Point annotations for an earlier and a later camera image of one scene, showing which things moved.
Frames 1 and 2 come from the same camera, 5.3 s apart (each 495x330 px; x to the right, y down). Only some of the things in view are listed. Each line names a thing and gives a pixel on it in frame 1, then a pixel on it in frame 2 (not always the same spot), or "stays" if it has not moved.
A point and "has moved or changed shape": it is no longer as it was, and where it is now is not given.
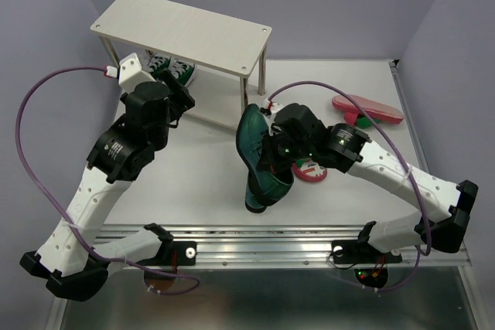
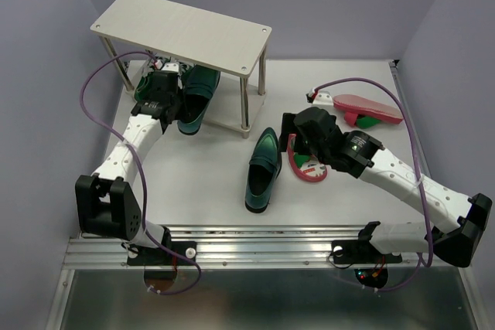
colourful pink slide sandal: [308, 171] stays
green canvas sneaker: [154, 62] has moved or changed shape
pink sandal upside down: [375, 110] stays
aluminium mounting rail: [225, 245] stays
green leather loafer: [264, 185] has moved or changed shape
